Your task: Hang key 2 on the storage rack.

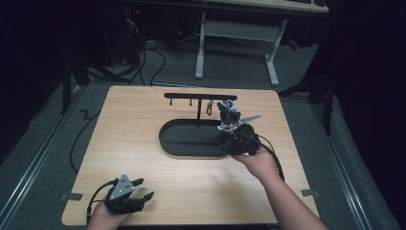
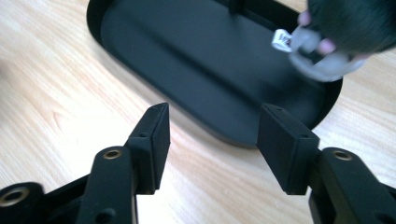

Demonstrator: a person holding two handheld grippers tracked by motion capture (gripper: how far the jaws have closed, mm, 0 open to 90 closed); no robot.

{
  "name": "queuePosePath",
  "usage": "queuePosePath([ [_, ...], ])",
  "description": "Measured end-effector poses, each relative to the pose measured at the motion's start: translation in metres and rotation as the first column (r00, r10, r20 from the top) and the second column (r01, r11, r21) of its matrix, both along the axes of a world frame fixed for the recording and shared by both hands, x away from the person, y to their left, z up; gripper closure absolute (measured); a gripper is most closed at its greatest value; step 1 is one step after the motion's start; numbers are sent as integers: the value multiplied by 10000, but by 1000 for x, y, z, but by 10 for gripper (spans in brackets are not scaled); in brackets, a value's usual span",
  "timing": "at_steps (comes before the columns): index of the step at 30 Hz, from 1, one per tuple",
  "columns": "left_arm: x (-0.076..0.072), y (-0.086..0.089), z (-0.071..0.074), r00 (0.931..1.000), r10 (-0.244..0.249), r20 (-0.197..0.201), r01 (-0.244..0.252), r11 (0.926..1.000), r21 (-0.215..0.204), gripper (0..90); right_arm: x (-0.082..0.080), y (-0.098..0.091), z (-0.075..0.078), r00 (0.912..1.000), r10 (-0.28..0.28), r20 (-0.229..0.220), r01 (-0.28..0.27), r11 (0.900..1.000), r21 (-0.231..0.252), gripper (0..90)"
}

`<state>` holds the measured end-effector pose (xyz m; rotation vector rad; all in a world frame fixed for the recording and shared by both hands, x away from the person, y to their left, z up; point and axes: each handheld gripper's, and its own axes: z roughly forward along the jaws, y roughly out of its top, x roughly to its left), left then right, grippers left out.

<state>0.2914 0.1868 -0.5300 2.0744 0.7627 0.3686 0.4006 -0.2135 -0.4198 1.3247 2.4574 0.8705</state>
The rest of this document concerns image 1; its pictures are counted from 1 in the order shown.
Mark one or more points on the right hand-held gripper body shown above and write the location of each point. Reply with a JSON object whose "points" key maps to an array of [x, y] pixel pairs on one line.
{"points": [[242, 137]]}

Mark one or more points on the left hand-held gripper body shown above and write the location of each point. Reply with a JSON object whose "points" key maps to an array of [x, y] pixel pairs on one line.
{"points": [[123, 196]]}

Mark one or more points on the black hanger stand with tray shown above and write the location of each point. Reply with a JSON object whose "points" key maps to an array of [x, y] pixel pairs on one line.
{"points": [[191, 137]]}

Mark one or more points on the person's left hand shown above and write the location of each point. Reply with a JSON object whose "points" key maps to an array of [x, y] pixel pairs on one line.
{"points": [[105, 218]]}

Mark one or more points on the person's right hand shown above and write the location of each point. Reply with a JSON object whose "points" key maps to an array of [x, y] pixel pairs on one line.
{"points": [[260, 164]]}

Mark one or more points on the grey tape piece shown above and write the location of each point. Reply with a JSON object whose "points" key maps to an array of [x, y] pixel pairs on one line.
{"points": [[72, 196], [309, 192]]}

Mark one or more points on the white metal-legged desk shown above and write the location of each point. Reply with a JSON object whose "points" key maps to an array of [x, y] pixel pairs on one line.
{"points": [[242, 32]]}

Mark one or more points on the black metal stand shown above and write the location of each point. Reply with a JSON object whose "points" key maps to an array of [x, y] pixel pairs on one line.
{"points": [[319, 92], [73, 80]]}

